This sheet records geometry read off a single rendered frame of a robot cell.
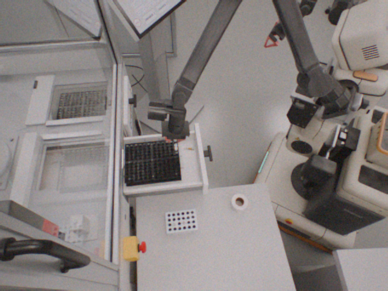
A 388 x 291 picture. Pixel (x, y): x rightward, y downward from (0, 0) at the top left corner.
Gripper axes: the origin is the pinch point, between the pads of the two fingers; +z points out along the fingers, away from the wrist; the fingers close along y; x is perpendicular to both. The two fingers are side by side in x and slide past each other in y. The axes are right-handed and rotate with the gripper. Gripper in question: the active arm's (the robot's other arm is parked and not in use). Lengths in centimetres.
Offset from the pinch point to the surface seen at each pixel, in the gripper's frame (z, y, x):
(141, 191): 10.0, 12.9, 17.0
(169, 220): 19.8, 2.1, 26.3
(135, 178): 8.7, 15.2, 11.8
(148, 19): 0, 8, -74
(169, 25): 64, -12, -159
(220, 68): 93, -63, -136
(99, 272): -17, 22, 46
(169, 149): 7.1, 1.3, 0.1
